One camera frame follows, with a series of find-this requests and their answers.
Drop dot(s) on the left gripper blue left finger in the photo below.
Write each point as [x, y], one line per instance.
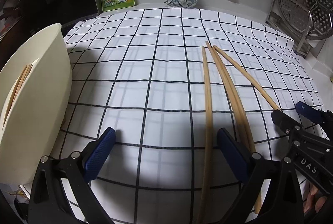
[82, 167]

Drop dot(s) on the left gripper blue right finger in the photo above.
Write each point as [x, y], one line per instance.
[250, 169]

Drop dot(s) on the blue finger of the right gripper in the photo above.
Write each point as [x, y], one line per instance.
[285, 123]
[314, 115]

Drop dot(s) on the wooden chopstick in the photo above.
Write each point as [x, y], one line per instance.
[229, 93]
[17, 88]
[208, 139]
[234, 101]
[264, 94]

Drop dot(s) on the person's right hand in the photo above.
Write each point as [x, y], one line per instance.
[317, 206]

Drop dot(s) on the large white round bowl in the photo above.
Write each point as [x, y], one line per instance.
[37, 113]

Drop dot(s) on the steel steamer tray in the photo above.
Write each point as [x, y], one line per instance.
[312, 2]

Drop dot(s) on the wooden chopstick in bowl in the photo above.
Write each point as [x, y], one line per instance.
[17, 88]

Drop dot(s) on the white black checkered cloth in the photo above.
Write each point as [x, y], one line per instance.
[141, 73]

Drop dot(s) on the bottom floral porcelain bowl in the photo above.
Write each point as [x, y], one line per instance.
[180, 3]

